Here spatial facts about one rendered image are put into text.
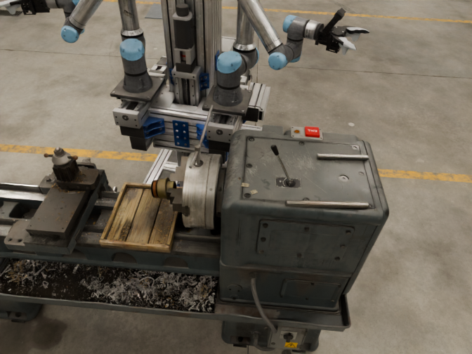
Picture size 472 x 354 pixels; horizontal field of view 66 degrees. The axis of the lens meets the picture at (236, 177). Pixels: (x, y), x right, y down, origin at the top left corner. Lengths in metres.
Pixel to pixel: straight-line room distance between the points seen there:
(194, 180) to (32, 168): 2.36
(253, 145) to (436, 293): 1.81
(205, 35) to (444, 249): 2.26
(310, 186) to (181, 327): 1.37
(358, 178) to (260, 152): 0.39
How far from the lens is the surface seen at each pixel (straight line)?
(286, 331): 1.97
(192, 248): 1.61
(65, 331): 2.54
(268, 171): 1.37
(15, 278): 2.12
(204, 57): 2.00
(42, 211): 1.76
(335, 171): 1.43
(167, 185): 1.52
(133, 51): 1.92
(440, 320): 2.76
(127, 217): 1.73
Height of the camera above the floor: 2.19
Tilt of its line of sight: 44 degrees down
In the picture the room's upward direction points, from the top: 3 degrees clockwise
